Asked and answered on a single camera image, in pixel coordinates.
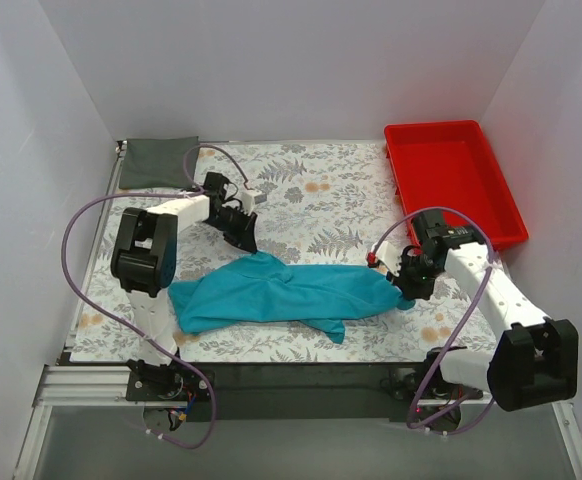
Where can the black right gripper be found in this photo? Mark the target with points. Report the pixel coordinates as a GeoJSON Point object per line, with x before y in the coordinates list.
{"type": "Point", "coordinates": [410, 286]}

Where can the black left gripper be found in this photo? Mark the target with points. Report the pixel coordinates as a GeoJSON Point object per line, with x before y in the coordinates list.
{"type": "Point", "coordinates": [238, 226]}

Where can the teal t shirt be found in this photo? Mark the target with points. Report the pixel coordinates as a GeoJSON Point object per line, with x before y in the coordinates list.
{"type": "Point", "coordinates": [260, 288]}

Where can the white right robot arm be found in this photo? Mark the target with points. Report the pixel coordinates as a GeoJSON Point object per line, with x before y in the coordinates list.
{"type": "Point", "coordinates": [535, 361]}

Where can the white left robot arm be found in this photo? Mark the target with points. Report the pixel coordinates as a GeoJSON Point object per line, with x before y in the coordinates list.
{"type": "Point", "coordinates": [145, 253]}

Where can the floral patterned table mat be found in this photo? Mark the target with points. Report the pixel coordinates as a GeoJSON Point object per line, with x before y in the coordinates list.
{"type": "Point", "coordinates": [326, 204]}

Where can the folded dark grey t shirt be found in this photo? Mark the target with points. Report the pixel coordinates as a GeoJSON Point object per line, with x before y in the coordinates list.
{"type": "Point", "coordinates": [154, 163]}

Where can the red plastic bin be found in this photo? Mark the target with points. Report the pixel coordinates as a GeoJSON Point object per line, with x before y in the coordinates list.
{"type": "Point", "coordinates": [451, 164]}

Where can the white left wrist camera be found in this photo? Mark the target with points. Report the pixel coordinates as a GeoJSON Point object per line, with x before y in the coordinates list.
{"type": "Point", "coordinates": [251, 198]}

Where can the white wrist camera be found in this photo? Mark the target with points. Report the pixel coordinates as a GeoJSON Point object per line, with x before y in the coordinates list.
{"type": "Point", "coordinates": [251, 198]}
{"type": "Point", "coordinates": [384, 258]}

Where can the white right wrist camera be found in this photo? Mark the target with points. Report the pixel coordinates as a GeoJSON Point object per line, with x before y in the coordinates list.
{"type": "Point", "coordinates": [384, 258]}

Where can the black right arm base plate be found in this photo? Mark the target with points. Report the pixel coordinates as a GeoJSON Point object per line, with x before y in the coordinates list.
{"type": "Point", "coordinates": [403, 383]}

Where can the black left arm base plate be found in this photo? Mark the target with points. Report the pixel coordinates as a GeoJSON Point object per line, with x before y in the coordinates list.
{"type": "Point", "coordinates": [150, 383]}

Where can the aluminium front frame rail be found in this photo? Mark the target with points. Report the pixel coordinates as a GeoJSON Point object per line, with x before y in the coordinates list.
{"type": "Point", "coordinates": [280, 421]}

